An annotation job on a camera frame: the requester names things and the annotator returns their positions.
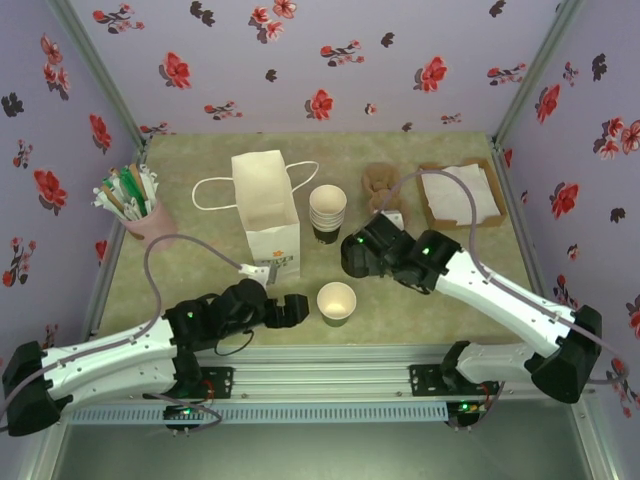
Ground green paper coffee cup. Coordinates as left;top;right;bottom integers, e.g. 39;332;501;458
316;281;358;329

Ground white paper bag with handles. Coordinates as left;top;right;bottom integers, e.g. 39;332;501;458
192;149;321;281

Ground brown pulp cup carrier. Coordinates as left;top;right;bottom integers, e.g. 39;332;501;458
361;162;411;227

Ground aluminium mounting beam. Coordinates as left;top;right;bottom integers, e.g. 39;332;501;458
59;343;596;402

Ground brown cardboard tray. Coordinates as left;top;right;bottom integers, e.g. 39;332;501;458
415;157;509;231

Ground white napkin stack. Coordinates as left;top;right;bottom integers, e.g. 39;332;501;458
422;164;503;226

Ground stacked paper cups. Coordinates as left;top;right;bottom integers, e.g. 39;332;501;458
308;183;349;246

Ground black controller board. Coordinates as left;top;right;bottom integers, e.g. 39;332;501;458
446;398;490;430
163;403;202;432

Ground pink holder cup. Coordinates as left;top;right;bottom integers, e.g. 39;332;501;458
121;197;179;255

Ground pink cup with straws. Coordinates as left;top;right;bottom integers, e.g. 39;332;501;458
82;139;151;346

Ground green sachet stick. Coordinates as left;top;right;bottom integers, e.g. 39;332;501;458
119;167;147;217
102;171;126;201

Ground brown sachet stick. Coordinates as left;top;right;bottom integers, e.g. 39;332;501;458
127;163;154;209
98;185;129;214

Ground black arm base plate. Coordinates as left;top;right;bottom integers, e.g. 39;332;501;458
408;363;502;399
143;365;236;401

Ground grey slotted cable duct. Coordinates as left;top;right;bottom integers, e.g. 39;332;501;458
66;402;450;426

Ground aluminium side rail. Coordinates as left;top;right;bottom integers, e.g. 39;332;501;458
489;134;556;301

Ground aluminium frame post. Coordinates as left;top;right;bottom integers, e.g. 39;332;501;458
47;0;151;151
492;0;586;151

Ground aluminium frame rail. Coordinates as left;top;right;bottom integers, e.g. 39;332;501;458
17;424;71;480
569;394;624;480

